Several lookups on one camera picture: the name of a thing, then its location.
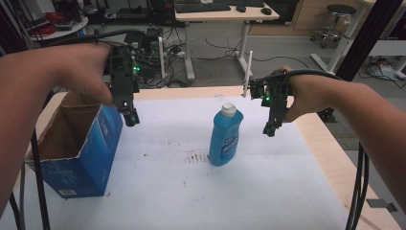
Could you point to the white table frame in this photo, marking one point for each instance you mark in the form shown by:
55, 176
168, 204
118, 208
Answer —
344, 41

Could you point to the wooden cabinet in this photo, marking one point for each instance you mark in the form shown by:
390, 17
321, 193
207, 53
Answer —
312, 14

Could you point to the black keyboard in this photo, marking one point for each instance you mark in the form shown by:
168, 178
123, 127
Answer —
202, 7

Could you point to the blue bottle with white cap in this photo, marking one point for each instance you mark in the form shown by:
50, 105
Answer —
225, 137

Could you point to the large black computer mouse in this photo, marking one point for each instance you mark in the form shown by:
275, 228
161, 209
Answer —
266, 11

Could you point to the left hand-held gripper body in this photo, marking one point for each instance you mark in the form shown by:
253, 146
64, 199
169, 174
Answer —
123, 84

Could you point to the round white table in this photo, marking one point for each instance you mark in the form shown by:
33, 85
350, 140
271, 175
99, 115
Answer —
63, 30

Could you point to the white desk with wooden top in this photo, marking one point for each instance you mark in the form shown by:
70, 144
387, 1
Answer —
223, 16

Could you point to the black metal post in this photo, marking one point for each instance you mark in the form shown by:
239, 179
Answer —
367, 38

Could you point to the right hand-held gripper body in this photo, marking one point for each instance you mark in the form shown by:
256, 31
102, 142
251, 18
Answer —
277, 92

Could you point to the blue cardboard box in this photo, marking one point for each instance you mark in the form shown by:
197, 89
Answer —
92, 153

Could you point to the person's right hand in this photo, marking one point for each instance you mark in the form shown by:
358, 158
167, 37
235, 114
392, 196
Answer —
304, 94

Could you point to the person's left hand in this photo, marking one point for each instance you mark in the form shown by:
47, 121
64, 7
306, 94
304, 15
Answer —
83, 68

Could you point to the small black computer mouse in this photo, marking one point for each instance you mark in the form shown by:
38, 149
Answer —
241, 9

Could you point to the black round stool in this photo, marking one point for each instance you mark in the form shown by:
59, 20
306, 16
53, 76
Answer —
338, 19

